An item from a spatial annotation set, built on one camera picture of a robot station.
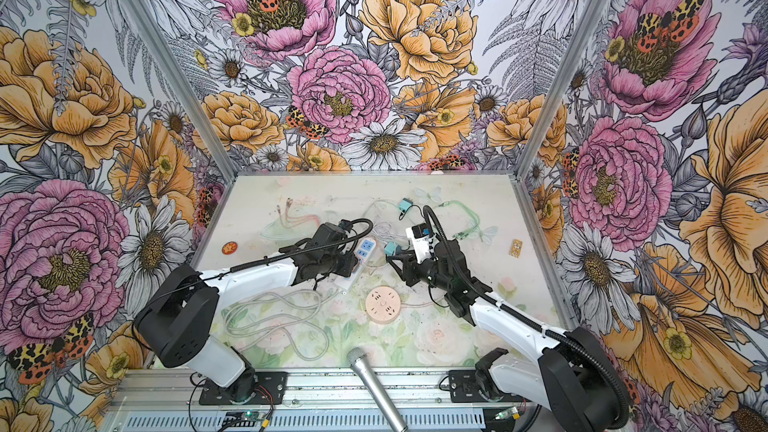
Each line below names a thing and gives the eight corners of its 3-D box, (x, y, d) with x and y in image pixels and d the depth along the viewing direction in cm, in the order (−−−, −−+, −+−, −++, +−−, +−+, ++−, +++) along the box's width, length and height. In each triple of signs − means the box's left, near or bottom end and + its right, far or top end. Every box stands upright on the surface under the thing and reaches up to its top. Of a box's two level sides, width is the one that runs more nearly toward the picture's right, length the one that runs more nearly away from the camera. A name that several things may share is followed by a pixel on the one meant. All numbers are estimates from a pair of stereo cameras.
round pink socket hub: (365, 323, 87) (364, 319, 84) (367, 291, 93) (366, 286, 90) (400, 323, 87) (400, 319, 84) (400, 291, 93) (400, 286, 90)
